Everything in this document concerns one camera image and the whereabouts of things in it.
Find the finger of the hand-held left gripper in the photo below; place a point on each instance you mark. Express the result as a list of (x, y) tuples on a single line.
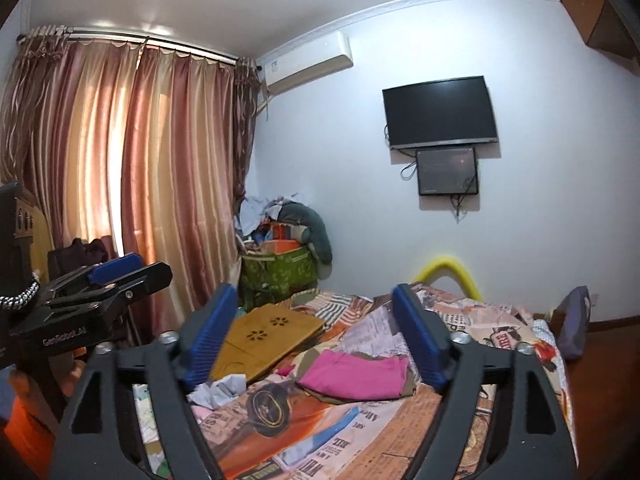
[(117, 267), (150, 277)]

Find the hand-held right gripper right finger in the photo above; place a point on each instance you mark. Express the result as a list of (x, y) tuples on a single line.
[(417, 340)]

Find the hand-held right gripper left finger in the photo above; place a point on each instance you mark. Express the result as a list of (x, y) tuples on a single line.
[(212, 340)]

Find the pink pants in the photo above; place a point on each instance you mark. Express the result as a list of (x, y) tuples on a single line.
[(350, 375)]

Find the dark maroon garment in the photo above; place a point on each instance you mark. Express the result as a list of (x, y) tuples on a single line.
[(75, 255)]

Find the crumpled white blue cloth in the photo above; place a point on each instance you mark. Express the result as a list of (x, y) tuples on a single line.
[(220, 390)]

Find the wooden lap tray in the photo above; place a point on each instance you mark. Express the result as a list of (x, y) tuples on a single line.
[(270, 335)]

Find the yellow foam tube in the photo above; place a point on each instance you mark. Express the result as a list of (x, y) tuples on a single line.
[(445, 263)]

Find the green patterned storage box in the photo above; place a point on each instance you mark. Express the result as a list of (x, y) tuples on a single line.
[(280, 275)]

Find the striped brown curtain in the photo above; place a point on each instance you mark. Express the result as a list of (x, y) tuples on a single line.
[(165, 185)]

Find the printed newspaper pattern blanket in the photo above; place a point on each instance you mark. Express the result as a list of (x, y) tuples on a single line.
[(350, 435)]

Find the orange box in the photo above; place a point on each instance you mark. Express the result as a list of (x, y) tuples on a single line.
[(282, 246)]

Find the pile of light clothes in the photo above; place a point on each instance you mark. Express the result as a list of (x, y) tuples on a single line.
[(255, 212)]

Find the blue grey bag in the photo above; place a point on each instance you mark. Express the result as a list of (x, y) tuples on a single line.
[(572, 325)]

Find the orange object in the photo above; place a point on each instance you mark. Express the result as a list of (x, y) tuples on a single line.
[(30, 435)]

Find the curtain rod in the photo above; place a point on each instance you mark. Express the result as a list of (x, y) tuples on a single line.
[(150, 42)]

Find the white air conditioner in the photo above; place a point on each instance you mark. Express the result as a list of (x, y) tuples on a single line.
[(310, 62)]

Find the brown wooden cabinet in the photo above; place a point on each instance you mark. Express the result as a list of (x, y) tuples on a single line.
[(600, 15)]

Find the small black wall monitor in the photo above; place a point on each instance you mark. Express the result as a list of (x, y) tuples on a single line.
[(447, 170)]

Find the large black wall television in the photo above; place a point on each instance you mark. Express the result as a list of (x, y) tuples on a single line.
[(440, 112)]

